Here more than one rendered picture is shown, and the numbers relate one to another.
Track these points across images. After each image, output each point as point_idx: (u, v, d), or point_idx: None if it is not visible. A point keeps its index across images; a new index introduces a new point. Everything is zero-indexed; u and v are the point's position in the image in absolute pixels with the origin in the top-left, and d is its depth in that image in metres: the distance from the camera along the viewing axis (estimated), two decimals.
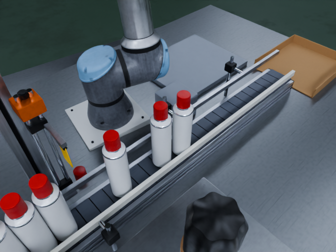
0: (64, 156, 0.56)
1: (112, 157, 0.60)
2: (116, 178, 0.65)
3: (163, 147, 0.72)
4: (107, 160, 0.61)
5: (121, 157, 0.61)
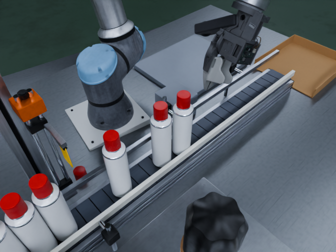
0: (64, 156, 0.56)
1: (112, 157, 0.60)
2: (116, 178, 0.65)
3: (163, 147, 0.72)
4: (107, 160, 0.61)
5: (121, 157, 0.61)
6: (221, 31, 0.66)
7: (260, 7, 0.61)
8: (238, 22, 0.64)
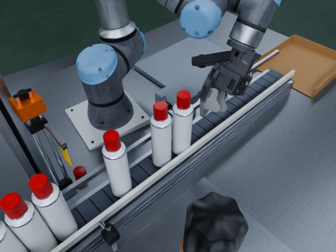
0: (64, 156, 0.56)
1: (112, 157, 0.60)
2: (116, 178, 0.65)
3: (163, 147, 0.72)
4: (107, 160, 0.61)
5: (121, 157, 0.61)
6: (217, 65, 0.72)
7: (252, 46, 0.68)
8: (232, 58, 0.71)
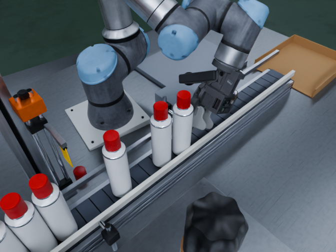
0: (64, 156, 0.56)
1: (112, 157, 0.60)
2: (116, 178, 0.65)
3: (163, 147, 0.72)
4: (107, 160, 0.61)
5: (121, 157, 0.61)
6: (202, 84, 0.74)
7: (236, 67, 0.69)
8: (217, 77, 0.72)
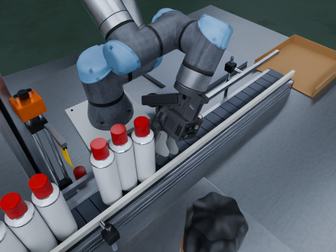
0: (64, 156, 0.56)
1: (101, 165, 0.59)
2: (105, 186, 0.64)
3: (121, 171, 0.67)
4: (95, 169, 0.60)
5: (110, 165, 0.60)
6: (164, 108, 0.68)
7: (199, 91, 0.63)
8: (180, 101, 0.66)
